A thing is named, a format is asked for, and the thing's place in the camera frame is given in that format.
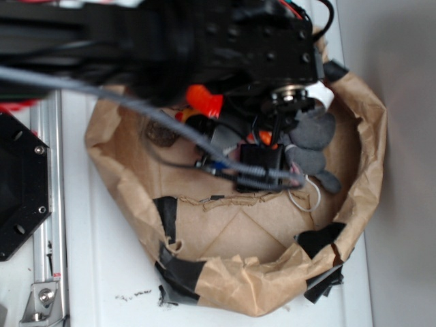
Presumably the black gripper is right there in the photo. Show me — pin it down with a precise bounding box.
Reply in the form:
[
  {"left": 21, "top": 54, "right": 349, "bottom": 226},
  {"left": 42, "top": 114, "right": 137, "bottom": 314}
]
[{"left": 190, "top": 0, "right": 324, "bottom": 120}]

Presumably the brown paper bag bin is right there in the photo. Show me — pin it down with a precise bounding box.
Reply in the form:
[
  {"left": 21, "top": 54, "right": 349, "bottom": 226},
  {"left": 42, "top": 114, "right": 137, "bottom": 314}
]
[{"left": 85, "top": 61, "right": 388, "bottom": 317}]

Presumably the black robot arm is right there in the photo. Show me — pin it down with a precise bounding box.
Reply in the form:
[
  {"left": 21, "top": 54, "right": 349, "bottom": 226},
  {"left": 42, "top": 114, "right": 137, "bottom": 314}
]
[{"left": 1, "top": 1, "right": 324, "bottom": 117}]

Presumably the white string loop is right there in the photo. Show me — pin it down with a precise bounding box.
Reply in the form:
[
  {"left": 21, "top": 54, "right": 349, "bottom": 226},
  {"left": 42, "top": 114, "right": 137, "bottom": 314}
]
[{"left": 287, "top": 174, "right": 322, "bottom": 213}]

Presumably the metal corner bracket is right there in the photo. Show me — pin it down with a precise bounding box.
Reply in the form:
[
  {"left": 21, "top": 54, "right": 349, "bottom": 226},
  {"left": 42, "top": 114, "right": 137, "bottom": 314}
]
[{"left": 19, "top": 281, "right": 63, "bottom": 326}]

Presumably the white tray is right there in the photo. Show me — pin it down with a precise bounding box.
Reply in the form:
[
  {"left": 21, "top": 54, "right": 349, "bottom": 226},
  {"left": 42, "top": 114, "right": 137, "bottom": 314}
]
[{"left": 58, "top": 0, "right": 375, "bottom": 327}]

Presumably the orange plastic toy carrot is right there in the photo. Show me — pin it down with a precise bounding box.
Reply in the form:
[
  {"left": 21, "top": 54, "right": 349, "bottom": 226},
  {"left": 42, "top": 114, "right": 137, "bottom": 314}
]
[{"left": 247, "top": 130, "right": 279, "bottom": 150}]

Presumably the yellow rubber duck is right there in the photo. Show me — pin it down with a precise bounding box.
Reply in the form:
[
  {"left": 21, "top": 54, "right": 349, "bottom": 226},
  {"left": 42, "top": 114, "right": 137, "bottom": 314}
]
[{"left": 174, "top": 108, "right": 202, "bottom": 123}]

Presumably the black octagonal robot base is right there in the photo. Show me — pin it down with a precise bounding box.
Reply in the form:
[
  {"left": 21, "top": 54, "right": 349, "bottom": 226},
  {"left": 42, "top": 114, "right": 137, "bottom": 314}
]
[{"left": 1, "top": 112, "right": 50, "bottom": 262}]

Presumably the brown rock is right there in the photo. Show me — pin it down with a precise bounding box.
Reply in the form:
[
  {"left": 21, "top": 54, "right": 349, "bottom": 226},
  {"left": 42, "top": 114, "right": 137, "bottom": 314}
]
[{"left": 145, "top": 121, "right": 179, "bottom": 147}]

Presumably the black square box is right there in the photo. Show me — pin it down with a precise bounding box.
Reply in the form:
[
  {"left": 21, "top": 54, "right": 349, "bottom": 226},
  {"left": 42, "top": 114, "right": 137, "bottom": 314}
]
[{"left": 236, "top": 144, "right": 283, "bottom": 193}]

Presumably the aluminium extrusion rail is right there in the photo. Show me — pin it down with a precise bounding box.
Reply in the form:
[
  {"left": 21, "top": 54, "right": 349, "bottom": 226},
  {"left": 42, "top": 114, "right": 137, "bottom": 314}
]
[{"left": 18, "top": 91, "right": 71, "bottom": 327}]

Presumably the grey braided cable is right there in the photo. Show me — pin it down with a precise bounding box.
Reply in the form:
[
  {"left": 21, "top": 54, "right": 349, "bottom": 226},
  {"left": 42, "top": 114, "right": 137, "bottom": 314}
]
[{"left": 0, "top": 65, "right": 307, "bottom": 188}]

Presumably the grey plush mouse toy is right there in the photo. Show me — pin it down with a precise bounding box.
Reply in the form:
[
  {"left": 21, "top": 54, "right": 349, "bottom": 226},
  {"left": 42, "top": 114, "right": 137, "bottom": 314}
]
[{"left": 284, "top": 113, "right": 341, "bottom": 194}]

